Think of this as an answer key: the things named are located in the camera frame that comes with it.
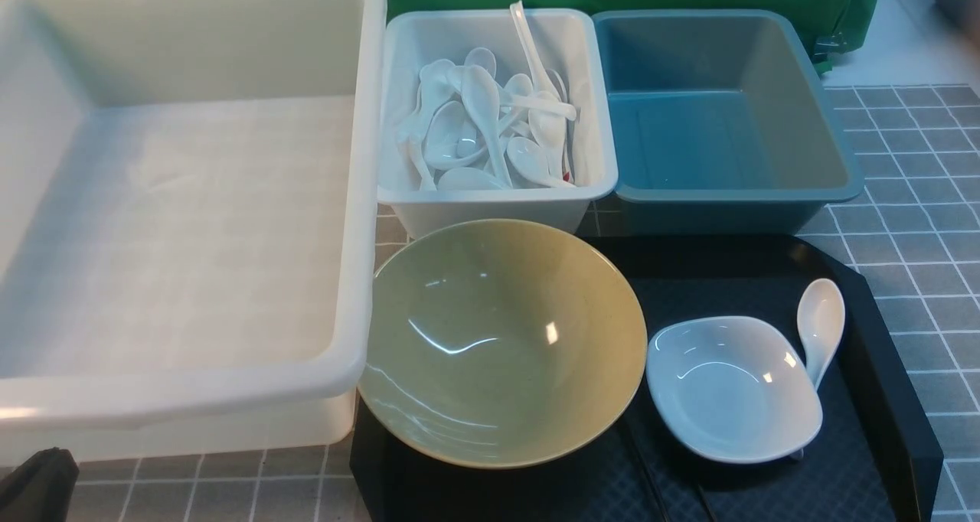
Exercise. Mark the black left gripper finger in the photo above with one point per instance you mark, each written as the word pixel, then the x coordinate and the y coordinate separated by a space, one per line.
pixel 40 489

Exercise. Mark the yellow-green noodle bowl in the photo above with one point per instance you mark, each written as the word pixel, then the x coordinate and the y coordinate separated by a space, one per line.
pixel 501 344

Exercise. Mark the small white sauce dish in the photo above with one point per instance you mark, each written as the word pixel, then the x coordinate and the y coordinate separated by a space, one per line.
pixel 732 389

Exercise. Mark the white ceramic soup spoon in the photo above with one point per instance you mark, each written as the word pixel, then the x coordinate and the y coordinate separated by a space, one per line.
pixel 820 319

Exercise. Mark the large translucent white bin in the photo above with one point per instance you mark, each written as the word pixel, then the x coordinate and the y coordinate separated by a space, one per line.
pixel 189 205

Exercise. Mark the white spoon left of pile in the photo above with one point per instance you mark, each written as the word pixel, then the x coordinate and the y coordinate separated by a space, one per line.
pixel 452 140

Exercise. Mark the white spoon of pile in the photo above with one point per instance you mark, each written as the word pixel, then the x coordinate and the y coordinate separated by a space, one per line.
pixel 452 140
pixel 481 98

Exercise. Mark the small white plastic bin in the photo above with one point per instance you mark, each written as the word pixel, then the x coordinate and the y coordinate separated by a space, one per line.
pixel 566 40

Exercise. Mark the white spoon centre of pile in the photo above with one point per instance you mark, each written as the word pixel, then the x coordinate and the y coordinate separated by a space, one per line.
pixel 481 98

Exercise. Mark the white spoon lower right pile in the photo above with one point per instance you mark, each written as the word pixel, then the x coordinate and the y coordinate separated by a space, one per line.
pixel 531 162

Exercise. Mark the upright white spoon in bin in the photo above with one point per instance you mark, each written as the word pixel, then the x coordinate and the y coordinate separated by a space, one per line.
pixel 538 74

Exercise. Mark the teal plastic bin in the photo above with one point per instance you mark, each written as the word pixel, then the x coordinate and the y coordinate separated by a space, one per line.
pixel 721 124

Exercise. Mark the black serving tray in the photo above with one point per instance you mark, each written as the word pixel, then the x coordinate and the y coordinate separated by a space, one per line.
pixel 876 459

